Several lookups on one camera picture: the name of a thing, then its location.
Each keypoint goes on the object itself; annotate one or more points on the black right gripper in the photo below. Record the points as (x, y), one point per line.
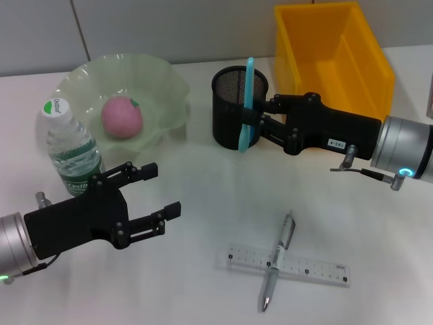
(331, 128)

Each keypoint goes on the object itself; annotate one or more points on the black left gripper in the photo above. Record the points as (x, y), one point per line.
(78, 223)

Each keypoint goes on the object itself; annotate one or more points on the blue scissors with cover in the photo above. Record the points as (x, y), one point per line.
(249, 88)

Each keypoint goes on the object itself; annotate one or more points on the pink toy peach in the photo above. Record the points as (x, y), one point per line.
(120, 118)

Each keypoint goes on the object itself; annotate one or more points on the clear green-label water bottle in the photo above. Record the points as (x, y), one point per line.
(71, 152)

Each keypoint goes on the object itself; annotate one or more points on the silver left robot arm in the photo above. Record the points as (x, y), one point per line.
(13, 243)

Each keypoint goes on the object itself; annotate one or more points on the black mesh pen holder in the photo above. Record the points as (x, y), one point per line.
(226, 125)

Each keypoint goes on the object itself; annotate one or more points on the green wavy glass fruit plate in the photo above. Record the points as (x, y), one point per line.
(152, 94)

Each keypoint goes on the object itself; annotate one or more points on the silver ballpoint pen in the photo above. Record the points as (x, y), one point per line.
(272, 281)

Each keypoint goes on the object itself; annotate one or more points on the transparent plastic ruler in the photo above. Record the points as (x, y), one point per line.
(318, 271)

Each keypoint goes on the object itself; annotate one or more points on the yellow plastic bin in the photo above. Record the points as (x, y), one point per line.
(338, 61)

